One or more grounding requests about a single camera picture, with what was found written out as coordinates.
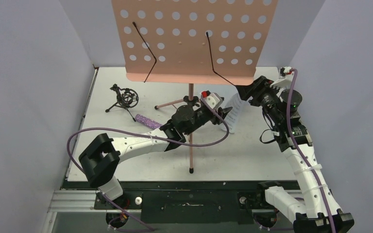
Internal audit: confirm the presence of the white sheet music paper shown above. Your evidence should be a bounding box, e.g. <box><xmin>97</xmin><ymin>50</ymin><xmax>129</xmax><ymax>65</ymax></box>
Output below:
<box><xmin>224</xmin><ymin>93</ymin><xmax>249</xmax><ymax>134</ymax></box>

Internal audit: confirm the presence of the purple glitter microphone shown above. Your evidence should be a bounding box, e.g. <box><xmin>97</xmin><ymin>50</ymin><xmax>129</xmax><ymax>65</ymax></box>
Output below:
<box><xmin>135</xmin><ymin>114</ymin><xmax>162</xmax><ymax>129</ymax></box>

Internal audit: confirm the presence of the pink perforated music stand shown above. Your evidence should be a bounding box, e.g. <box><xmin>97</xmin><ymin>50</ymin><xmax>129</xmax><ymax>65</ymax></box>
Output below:
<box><xmin>111</xmin><ymin>0</ymin><xmax>280</xmax><ymax>175</ymax></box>

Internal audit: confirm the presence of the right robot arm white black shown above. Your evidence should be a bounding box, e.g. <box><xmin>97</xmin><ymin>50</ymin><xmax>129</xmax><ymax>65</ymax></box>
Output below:
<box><xmin>236</xmin><ymin>76</ymin><xmax>355</xmax><ymax>233</ymax></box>

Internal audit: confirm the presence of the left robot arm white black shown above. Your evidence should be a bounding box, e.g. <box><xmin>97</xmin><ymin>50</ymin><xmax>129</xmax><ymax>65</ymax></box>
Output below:
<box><xmin>79</xmin><ymin>104</ymin><xmax>232</xmax><ymax>209</ymax></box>

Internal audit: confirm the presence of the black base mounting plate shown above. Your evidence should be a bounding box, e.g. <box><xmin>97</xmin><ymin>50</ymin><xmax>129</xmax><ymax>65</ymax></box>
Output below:
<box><xmin>93</xmin><ymin>181</ymin><xmax>297</xmax><ymax>225</ymax></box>

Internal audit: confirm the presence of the left wrist camera silver box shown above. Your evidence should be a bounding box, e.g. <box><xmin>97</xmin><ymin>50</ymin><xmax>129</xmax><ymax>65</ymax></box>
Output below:
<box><xmin>201</xmin><ymin>90</ymin><xmax>224</xmax><ymax>110</ymax></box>

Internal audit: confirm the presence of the wrist camera silver box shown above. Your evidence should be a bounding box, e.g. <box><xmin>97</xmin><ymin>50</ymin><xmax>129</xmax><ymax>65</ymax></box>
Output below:
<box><xmin>270</xmin><ymin>67</ymin><xmax>294</xmax><ymax>90</ymax></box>
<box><xmin>201</xmin><ymin>90</ymin><xmax>224</xmax><ymax>110</ymax></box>

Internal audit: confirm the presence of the right wrist camera silver box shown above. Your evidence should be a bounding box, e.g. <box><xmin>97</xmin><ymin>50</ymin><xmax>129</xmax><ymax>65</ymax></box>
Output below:
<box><xmin>270</xmin><ymin>67</ymin><xmax>294</xmax><ymax>90</ymax></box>

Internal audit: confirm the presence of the black microphone shock mount tripod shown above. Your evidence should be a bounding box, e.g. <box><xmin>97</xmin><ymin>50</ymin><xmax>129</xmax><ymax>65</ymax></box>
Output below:
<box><xmin>105</xmin><ymin>83</ymin><xmax>139</xmax><ymax>122</ymax></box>

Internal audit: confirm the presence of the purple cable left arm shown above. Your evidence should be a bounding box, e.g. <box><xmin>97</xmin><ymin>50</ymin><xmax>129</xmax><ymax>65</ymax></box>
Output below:
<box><xmin>66</xmin><ymin>96</ymin><xmax>231</xmax><ymax>232</ymax></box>

